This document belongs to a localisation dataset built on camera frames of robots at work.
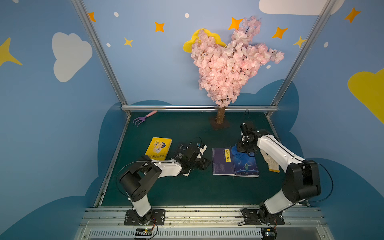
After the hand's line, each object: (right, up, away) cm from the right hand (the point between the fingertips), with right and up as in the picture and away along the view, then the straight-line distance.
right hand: (243, 147), depth 90 cm
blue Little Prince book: (+1, -11, +2) cm, 12 cm away
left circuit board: (-56, -40, -17) cm, 70 cm away
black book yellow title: (-34, -7, -20) cm, 40 cm away
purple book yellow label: (-12, -11, +3) cm, 16 cm away
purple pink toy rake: (-71, +19, +25) cm, 78 cm away
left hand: (-21, -7, 0) cm, 23 cm away
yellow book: (-54, -2, +9) cm, 55 cm away
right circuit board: (+7, -41, -17) cm, 45 cm away
